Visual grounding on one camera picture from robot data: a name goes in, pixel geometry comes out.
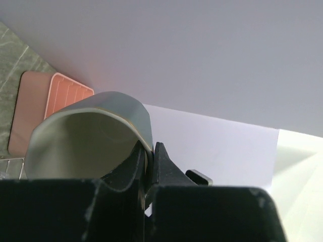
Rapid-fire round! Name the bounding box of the grey blue ceramic mug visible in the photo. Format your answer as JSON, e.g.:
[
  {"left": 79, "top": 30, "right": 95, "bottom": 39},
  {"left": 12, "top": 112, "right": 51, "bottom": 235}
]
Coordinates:
[{"left": 24, "top": 91, "right": 153, "bottom": 179}]

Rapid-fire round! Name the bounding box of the pink divided organizer tray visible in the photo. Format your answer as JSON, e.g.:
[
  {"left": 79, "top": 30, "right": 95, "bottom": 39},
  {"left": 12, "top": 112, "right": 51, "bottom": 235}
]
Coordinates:
[{"left": 8, "top": 71, "right": 94, "bottom": 157}]

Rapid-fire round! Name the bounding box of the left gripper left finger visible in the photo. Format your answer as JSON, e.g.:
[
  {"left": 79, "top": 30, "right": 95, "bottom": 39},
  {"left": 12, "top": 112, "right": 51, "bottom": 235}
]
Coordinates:
[{"left": 1, "top": 143, "right": 145, "bottom": 241}]

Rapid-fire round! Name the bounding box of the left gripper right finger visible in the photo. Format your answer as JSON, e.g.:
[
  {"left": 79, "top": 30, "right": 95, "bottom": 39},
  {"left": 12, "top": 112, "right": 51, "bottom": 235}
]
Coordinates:
[{"left": 151, "top": 143, "right": 287, "bottom": 241}]

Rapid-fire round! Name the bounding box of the metal wire dish rack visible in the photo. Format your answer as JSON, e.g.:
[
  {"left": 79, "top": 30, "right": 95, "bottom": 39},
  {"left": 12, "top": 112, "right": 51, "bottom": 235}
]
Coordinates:
[{"left": 1, "top": 156, "right": 25, "bottom": 180}]

